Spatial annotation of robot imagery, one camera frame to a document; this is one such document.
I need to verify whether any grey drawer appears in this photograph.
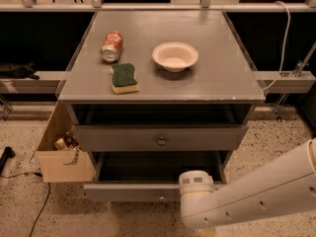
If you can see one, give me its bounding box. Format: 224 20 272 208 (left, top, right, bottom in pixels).
84 151 225 202
73 125 248 152

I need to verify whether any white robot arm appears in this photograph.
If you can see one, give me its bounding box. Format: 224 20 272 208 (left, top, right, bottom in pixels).
179 139 316 229

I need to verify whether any grey top drawer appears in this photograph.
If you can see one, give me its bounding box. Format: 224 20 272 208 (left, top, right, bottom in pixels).
73 125 248 152

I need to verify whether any grey wooden drawer cabinet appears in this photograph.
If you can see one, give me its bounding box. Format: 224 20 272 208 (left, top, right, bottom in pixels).
55 9 267 170

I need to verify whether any cardboard box with items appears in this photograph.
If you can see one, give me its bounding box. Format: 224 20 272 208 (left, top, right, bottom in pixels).
36 103 95 183

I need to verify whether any white paper bowl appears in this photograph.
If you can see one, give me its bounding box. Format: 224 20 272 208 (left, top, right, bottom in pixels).
152 41 198 72

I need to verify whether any green yellow sponge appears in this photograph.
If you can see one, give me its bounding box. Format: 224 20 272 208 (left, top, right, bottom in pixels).
111 63 139 95

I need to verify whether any orange soda can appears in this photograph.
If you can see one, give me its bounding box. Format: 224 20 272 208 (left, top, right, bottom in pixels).
101 31 123 62

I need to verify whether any black cylinder on floor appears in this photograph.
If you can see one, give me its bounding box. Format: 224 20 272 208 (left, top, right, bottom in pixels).
0 147 15 175

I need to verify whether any black object on shelf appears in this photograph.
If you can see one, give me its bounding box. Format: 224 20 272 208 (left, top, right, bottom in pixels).
0 63 40 80

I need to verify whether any white hanging cable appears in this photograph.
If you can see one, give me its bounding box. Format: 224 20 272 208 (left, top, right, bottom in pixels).
262 0 292 92

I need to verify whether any metal bracket right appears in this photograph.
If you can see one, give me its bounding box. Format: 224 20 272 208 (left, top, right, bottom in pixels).
269 41 316 121

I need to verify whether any black floor cable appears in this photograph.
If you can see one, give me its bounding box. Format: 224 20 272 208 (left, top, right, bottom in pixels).
0 170 52 237

